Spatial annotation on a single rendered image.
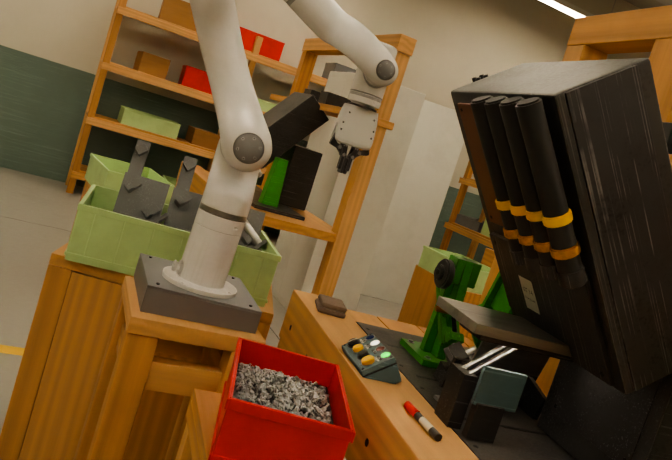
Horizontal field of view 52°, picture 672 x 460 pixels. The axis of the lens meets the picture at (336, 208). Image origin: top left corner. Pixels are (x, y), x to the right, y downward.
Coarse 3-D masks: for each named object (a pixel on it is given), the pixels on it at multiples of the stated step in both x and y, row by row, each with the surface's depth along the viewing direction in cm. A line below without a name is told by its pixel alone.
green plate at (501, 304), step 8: (496, 280) 147; (496, 288) 147; (504, 288) 145; (488, 296) 148; (496, 296) 147; (504, 296) 145; (488, 304) 149; (496, 304) 147; (504, 304) 144; (504, 312) 143
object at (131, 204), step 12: (144, 144) 228; (132, 156) 229; (144, 156) 230; (132, 168) 228; (132, 180) 228; (144, 180) 229; (120, 192) 227; (132, 192) 227; (144, 192) 228; (156, 192) 229; (120, 204) 226; (132, 204) 227; (144, 204) 228; (156, 204) 229; (132, 216) 221; (144, 216) 227; (156, 216) 228
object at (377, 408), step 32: (288, 320) 199; (320, 320) 178; (352, 320) 188; (320, 352) 168; (352, 384) 145; (384, 384) 144; (352, 416) 141; (384, 416) 127; (352, 448) 136; (384, 448) 124; (416, 448) 116; (448, 448) 120
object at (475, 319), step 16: (448, 304) 128; (464, 304) 131; (464, 320) 121; (480, 320) 120; (496, 320) 125; (512, 320) 130; (480, 336) 119; (496, 336) 118; (512, 336) 119; (528, 336) 120; (544, 336) 125; (544, 352) 123; (560, 352) 123
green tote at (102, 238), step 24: (96, 192) 236; (96, 216) 199; (120, 216) 200; (72, 240) 198; (96, 240) 200; (120, 240) 201; (144, 240) 203; (168, 240) 205; (96, 264) 201; (120, 264) 203; (240, 264) 211; (264, 264) 213; (264, 288) 214
